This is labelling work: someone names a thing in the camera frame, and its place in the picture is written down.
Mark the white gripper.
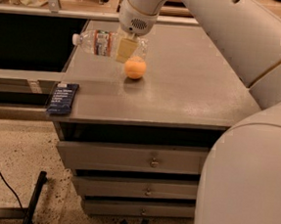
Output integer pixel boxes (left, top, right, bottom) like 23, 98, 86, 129
116, 0, 158, 64

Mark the clear plastic water bottle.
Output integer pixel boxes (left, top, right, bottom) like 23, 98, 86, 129
72, 29, 148, 60

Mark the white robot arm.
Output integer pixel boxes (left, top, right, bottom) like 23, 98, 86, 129
119, 0, 281, 224

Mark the orange ball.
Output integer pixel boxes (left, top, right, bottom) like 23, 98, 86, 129
123, 56, 147, 80

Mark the grey drawer cabinet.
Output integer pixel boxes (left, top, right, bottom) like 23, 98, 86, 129
38, 14, 269, 224

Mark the top grey drawer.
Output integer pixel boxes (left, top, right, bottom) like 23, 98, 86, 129
57, 141, 209, 175

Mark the grey drawer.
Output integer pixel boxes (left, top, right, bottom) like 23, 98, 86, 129
81, 200, 195, 218
57, 141, 209, 175
72, 176, 198, 200

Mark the middle grey drawer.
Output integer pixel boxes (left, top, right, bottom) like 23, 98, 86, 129
72, 176, 198, 200

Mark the bottom grey drawer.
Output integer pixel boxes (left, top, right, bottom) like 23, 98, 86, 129
81, 200, 195, 218

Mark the black metal stand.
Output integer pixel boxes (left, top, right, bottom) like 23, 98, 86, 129
0, 166, 49, 224

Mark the metal railing frame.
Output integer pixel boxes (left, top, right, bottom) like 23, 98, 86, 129
0, 0, 204, 31

